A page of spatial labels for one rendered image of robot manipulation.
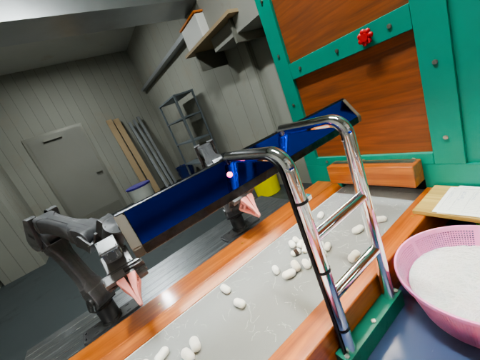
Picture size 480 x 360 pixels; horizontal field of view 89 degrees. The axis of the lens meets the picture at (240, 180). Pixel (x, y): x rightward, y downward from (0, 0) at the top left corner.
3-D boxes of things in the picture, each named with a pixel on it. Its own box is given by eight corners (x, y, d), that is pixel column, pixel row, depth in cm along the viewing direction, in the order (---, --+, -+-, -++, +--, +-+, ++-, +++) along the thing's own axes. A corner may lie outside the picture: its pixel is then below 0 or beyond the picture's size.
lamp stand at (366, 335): (283, 322, 61) (213, 156, 49) (331, 272, 70) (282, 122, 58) (353, 378, 44) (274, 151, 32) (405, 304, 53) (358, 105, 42)
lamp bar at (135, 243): (129, 246, 44) (109, 211, 42) (336, 125, 72) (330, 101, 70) (137, 261, 37) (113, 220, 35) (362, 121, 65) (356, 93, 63)
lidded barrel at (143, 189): (137, 215, 485) (123, 190, 470) (158, 203, 509) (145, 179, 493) (143, 218, 445) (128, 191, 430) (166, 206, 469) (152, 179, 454)
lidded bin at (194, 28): (232, 30, 282) (223, 5, 275) (203, 36, 263) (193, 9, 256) (213, 47, 322) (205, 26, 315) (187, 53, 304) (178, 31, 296)
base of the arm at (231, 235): (254, 205, 116) (246, 203, 122) (221, 228, 106) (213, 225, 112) (260, 219, 118) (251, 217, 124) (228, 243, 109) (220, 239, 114)
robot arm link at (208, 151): (228, 158, 89) (209, 136, 115) (205, 168, 88) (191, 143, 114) (237, 185, 95) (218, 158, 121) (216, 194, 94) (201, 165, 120)
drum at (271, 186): (288, 186, 329) (273, 142, 312) (268, 201, 310) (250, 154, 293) (269, 184, 362) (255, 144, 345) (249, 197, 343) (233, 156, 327)
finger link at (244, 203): (271, 203, 80) (252, 185, 84) (255, 214, 76) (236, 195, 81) (268, 214, 85) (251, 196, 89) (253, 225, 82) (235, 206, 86)
